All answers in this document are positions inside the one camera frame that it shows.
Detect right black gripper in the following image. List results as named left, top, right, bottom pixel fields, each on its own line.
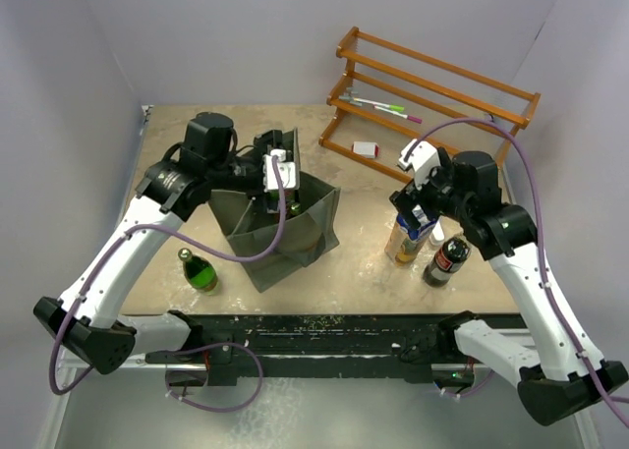
left=390, top=153, right=471, bottom=231

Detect blue juice carton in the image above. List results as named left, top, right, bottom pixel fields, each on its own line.
left=384, top=206, right=436, bottom=266

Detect green Perrier glass bottle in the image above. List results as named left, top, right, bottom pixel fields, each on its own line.
left=287, top=201, right=302, bottom=218

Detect dark cola bottle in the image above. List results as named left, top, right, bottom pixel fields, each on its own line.
left=423, top=236, right=471, bottom=287

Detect green canvas bag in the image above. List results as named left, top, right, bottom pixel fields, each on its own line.
left=208, top=128, right=342, bottom=294

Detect orange juice plastic bottle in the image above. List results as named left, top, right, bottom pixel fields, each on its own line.
left=264, top=195, right=280, bottom=214

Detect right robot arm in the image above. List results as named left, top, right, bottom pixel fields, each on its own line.
left=390, top=141, right=628, bottom=426

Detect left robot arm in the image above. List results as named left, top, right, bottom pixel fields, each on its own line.
left=33, top=112, right=290, bottom=395

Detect white red eraser box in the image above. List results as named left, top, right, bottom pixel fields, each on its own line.
left=352, top=141, right=379, bottom=159

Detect pink capped marker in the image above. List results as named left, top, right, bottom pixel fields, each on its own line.
left=374, top=105, right=423, bottom=125

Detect green capped marker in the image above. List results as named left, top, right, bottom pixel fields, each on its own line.
left=353, top=97, right=405, bottom=113

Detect orange wooden shelf rack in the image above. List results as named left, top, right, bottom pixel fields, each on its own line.
left=318, top=27, right=541, bottom=183

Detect green round glass bottle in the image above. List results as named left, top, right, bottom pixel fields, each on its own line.
left=178, top=248, right=218, bottom=295

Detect grey marker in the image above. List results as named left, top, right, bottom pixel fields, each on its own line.
left=338, top=86, right=363, bottom=107

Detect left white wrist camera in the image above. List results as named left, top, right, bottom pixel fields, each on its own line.
left=263, top=148, right=300, bottom=192

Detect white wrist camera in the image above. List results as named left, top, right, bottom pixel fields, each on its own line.
left=263, top=148, right=300, bottom=192
left=397, top=140, right=440, bottom=189

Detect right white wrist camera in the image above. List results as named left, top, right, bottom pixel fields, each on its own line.
left=397, top=140, right=440, bottom=189

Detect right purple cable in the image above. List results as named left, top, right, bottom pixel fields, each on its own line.
left=405, top=118, right=629, bottom=429

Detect purple cable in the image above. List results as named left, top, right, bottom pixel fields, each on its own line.
left=48, top=161, right=289, bottom=414
left=405, top=118, right=629, bottom=429

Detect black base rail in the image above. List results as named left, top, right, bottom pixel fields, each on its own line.
left=146, top=313, right=469, bottom=386

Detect aluminium frame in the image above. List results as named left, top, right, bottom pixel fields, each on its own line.
left=33, top=320, right=603, bottom=449

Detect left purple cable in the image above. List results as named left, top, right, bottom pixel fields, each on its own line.
left=48, top=161, right=289, bottom=414

